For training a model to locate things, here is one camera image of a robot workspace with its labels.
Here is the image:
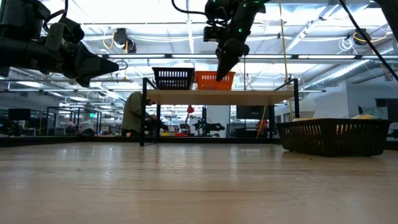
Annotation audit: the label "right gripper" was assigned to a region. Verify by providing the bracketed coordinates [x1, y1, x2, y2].
[215, 39, 251, 82]

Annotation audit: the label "neighbouring station black frame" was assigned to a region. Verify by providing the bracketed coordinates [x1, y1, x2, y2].
[45, 106, 103, 136]

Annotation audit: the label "black hanging spotlight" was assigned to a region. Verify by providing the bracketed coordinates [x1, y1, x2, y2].
[352, 27, 373, 47]
[112, 27, 137, 54]

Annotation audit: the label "black slotted plastic basket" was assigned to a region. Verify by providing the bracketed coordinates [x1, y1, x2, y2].
[275, 118, 392, 157]
[152, 67, 196, 91]

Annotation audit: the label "yellow hanging cable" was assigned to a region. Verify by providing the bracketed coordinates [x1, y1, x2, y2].
[256, 0, 295, 139]

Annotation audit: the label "person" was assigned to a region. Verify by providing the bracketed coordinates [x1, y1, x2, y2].
[120, 91, 158, 138]

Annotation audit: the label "white bulb desk lamp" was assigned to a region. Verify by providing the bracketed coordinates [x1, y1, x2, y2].
[298, 98, 318, 119]

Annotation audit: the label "yellow snack packets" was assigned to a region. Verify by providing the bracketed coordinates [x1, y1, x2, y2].
[291, 116, 317, 123]

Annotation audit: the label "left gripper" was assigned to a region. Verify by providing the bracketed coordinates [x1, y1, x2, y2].
[33, 21, 120, 88]

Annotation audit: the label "orange slotted plastic basket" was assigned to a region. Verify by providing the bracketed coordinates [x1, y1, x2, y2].
[194, 70, 236, 91]

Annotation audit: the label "white round column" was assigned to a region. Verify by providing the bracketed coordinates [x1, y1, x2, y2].
[206, 105, 233, 138]

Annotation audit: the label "black computer monitor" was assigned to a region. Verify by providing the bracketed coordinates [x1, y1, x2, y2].
[7, 108, 32, 122]

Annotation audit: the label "silver ventilation duct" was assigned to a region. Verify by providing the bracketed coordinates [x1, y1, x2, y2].
[303, 59, 373, 90]

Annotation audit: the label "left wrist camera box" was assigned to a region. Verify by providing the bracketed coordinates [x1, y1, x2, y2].
[62, 16, 85, 45]

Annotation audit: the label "long ceiling light bar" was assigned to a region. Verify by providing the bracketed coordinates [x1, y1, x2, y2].
[99, 53, 398, 60]

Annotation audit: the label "black cabinet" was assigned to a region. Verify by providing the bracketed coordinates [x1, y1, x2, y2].
[235, 105, 272, 138]

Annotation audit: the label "wooden shelf riser black legs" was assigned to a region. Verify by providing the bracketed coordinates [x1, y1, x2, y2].
[139, 77, 326, 147]

